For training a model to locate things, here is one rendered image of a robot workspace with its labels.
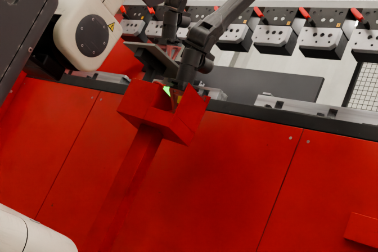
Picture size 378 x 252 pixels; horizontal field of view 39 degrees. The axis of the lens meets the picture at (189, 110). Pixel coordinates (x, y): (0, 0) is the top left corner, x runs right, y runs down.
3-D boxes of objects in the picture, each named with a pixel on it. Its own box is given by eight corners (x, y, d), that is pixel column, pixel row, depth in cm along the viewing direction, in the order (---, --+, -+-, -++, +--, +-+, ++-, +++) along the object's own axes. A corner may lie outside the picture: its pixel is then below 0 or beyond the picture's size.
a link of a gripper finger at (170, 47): (167, 63, 216) (170, 40, 215) (180, 65, 212) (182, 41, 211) (155, 62, 211) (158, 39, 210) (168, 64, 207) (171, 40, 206)
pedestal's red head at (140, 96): (115, 111, 163) (140, 61, 168) (138, 130, 177) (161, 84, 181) (169, 127, 154) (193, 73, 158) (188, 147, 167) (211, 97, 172)
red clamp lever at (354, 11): (353, 5, 177) (368, 21, 171) (357, 12, 180) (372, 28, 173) (348, 8, 178) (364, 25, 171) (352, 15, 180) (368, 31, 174)
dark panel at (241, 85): (121, 123, 306) (153, 58, 317) (123, 124, 307) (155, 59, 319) (289, 163, 231) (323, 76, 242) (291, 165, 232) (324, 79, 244)
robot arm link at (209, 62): (190, 24, 164) (211, 34, 160) (208, 35, 174) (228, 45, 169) (173, 58, 165) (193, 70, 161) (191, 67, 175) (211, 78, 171)
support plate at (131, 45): (122, 43, 206) (124, 41, 207) (161, 77, 225) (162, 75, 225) (154, 45, 194) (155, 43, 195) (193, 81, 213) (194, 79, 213)
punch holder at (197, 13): (174, 36, 228) (189, 5, 233) (185, 47, 234) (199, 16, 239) (200, 38, 218) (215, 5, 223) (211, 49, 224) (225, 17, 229)
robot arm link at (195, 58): (181, 43, 163) (197, 46, 160) (193, 49, 169) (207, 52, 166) (175, 65, 163) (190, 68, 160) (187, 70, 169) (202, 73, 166)
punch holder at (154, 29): (143, 34, 242) (158, 4, 246) (153, 44, 248) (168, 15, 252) (166, 36, 232) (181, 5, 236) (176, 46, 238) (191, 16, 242)
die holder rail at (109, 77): (53, 81, 268) (61, 65, 271) (61, 87, 272) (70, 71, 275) (116, 93, 235) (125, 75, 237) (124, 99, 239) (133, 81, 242)
